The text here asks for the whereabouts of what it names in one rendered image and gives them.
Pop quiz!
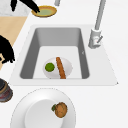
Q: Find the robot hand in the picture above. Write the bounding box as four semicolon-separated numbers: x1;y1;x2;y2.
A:
10;0;41;14
0;35;16;65

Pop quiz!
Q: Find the yellow-rimmed green plate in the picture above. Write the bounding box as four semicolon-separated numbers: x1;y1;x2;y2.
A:
31;5;58;19

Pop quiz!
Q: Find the dark striped jar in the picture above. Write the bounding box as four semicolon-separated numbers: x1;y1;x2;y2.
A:
0;78;14;104

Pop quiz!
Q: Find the green lime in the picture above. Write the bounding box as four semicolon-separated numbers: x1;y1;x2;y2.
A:
44;62;56;73

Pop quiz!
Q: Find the grey kitchen sink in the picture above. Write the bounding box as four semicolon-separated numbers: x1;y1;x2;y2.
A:
8;23;120;87

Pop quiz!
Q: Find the brown baguette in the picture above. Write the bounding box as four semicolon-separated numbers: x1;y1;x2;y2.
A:
55;56;67;80

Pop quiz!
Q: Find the large white plate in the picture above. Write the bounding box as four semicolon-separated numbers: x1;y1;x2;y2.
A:
10;87;77;128

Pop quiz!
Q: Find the silver tap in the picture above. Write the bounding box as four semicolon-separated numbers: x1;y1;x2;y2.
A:
87;0;109;50

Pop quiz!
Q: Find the small brown round thing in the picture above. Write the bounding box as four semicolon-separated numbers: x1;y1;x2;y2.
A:
51;101;69;118

